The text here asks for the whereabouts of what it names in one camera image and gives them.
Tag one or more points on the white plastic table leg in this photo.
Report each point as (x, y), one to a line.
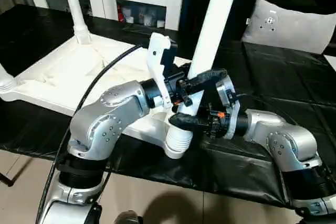
(5, 87)
(77, 11)
(215, 24)

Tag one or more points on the black work mat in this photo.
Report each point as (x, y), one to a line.
(288, 77)

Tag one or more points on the black table support leg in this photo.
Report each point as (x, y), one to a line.
(5, 179)

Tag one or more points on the white plastic table top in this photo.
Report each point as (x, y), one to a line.
(65, 77)

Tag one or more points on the white flat board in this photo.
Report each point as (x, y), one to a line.
(330, 58)

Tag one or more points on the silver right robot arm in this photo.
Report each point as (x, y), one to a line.
(288, 140)

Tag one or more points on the grey cushion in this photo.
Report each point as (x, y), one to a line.
(294, 27)

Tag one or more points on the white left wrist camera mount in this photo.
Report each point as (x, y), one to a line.
(156, 56)

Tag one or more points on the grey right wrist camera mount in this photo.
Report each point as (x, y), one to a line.
(228, 119)

